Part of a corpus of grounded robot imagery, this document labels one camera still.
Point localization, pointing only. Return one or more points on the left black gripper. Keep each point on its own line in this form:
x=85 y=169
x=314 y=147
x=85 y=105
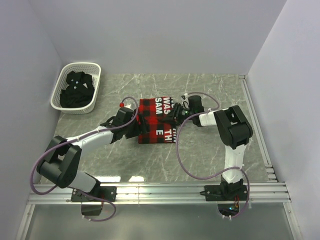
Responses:
x=141 y=128

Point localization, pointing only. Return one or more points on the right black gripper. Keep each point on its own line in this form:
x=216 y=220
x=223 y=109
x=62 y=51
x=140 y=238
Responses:
x=176 y=116

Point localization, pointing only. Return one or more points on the red black plaid shirt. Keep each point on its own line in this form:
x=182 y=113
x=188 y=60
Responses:
x=154 y=111

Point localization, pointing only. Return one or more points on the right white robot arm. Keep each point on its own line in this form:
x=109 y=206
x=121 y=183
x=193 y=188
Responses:
x=234 y=130

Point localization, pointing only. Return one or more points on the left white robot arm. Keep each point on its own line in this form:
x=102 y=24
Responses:
x=60 y=162

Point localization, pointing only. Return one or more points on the black shirt in basket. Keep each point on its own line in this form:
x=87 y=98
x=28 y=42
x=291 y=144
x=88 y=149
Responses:
x=79 y=91

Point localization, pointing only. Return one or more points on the white plastic laundry basket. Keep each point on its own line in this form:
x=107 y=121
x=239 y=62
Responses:
x=90 y=68

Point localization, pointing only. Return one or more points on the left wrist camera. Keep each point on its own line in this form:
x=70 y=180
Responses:
x=126 y=106

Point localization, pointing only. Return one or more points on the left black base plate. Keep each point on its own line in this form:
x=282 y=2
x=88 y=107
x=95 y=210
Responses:
x=102 y=192

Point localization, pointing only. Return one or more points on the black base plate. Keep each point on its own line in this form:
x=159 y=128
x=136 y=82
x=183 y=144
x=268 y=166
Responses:
x=102 y=192
x=217 y=193

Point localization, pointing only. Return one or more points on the aluminium side rail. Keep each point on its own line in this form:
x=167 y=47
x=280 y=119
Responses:
x=257 y=131

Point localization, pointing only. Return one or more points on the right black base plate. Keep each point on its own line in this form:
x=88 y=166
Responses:
x=217 y=193

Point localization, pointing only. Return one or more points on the aluminium mounting rail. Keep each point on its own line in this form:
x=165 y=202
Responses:
x=140 y=193

